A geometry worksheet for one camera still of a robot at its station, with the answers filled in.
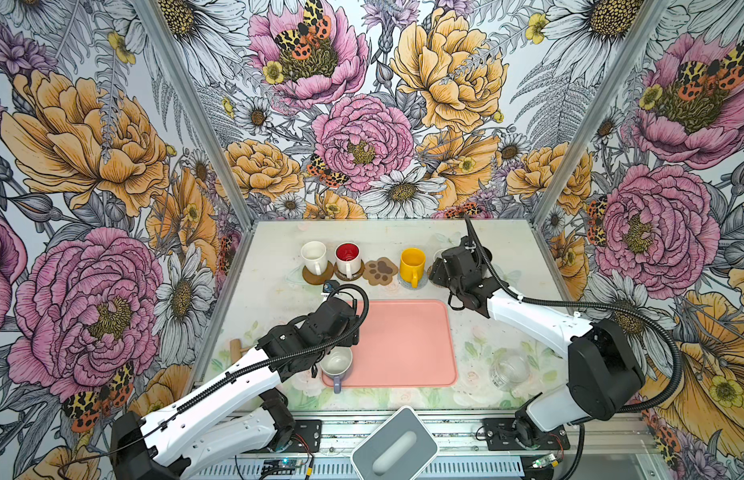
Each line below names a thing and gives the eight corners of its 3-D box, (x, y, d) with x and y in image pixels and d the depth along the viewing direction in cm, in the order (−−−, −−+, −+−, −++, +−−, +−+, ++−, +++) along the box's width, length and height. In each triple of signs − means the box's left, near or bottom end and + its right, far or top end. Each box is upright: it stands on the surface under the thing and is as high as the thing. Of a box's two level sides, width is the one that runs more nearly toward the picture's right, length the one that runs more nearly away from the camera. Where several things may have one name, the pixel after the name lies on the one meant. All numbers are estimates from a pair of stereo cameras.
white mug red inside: (336, 284, 106) (333, 266, 98) (339, 259, 113) (336, 241, 105) (359, 284, 106) (357, 266, 98) (360, 259, 113) (359, 241, 105)
